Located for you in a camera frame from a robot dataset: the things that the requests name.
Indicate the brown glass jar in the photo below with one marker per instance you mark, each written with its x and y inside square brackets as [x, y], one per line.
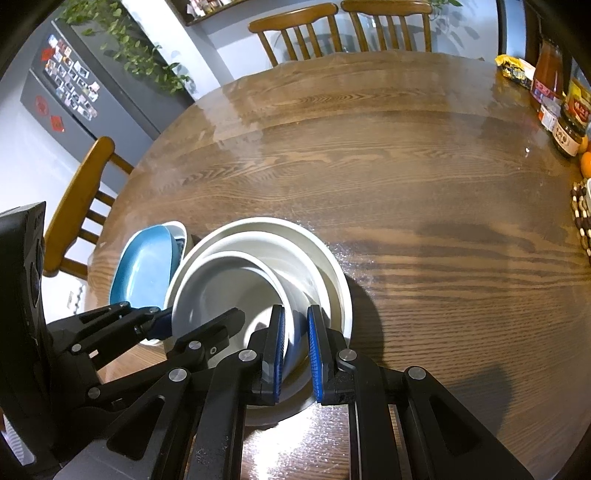
[568, 136]

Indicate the plain blue square plate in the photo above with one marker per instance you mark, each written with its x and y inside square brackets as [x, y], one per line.
[138, 267]

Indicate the wooden bead basket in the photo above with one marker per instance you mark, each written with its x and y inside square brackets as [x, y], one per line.
[581, 221]

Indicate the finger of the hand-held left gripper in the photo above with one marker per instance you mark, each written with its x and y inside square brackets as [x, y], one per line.
[207, 330]
[115, 314]

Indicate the red paper decoration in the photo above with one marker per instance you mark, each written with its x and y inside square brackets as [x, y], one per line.
[42, 105]
[57, 123]

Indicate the wooden dining chair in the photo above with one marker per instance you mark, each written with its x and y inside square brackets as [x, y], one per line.
[388, 7]
[295, 21]
[78, 194]

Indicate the orange fruit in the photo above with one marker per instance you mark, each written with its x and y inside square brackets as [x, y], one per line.
[586, 165]

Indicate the yellow snack packet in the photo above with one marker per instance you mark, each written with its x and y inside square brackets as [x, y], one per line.
[515, 69]

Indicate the wooden wall shelf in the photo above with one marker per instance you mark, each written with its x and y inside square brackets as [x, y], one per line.
[194, 21]

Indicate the row of shelf bottles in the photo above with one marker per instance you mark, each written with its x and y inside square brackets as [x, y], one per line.
[207, 5]

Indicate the grey refrigerator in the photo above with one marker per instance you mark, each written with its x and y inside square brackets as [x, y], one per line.
[115, 106]

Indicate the ribbed white bowl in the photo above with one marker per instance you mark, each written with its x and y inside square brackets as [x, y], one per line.
[300, 286]

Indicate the large white bowl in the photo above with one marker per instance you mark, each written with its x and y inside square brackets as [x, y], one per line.
[286, 413]

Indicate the small white bowl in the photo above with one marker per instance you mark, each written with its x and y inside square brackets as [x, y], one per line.
[217, 295]

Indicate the red sauce bottle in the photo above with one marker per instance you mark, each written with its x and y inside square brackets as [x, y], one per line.
[547, 74]

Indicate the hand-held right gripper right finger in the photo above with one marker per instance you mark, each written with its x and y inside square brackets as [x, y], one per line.
[316, 355]

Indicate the yellow label sauce bottle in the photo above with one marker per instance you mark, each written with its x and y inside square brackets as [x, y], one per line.
[579, 104]

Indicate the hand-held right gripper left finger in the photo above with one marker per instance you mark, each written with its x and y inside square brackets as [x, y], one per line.
[276, 355]

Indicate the trailing ivy plant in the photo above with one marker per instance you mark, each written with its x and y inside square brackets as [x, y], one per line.
[134, 50]

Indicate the cluster of fridge photo magnets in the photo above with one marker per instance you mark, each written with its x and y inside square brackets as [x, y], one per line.
[69, 74]

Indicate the small white label jar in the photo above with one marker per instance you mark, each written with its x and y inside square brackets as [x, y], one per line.
[549, 120]

